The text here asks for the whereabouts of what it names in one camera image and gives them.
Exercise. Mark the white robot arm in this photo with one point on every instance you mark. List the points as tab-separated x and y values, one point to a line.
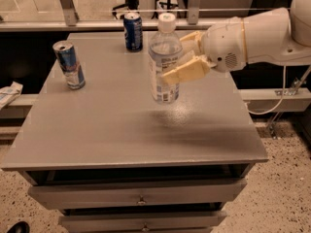
281	37

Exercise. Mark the clear plastic water bottle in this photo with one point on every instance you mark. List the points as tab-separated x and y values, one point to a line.
165	49

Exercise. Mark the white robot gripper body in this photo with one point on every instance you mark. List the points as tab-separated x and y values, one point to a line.
223	46

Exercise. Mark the grey drawer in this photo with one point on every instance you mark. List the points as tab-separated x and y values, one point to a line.
109	195
148	222

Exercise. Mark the upper grey drawer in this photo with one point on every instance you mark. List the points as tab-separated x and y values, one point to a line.
109	195

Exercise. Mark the red bull can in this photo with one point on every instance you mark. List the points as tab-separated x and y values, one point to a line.
69	64

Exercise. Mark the blue pepsi can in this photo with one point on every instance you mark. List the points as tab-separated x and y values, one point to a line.
133	33

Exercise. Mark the grey drawer cabinet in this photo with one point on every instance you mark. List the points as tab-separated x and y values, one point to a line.
113	131

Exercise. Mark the metal railing frame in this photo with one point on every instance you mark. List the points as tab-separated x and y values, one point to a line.
104	15

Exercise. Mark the black round object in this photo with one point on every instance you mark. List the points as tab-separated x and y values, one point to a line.
20	227

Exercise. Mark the lower grey drawer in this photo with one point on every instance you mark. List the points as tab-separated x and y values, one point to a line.
148	222

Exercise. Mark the white folded cloth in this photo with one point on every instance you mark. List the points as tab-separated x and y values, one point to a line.
9	93

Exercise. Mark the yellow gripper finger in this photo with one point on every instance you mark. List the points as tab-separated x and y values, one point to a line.
195	69
191	44

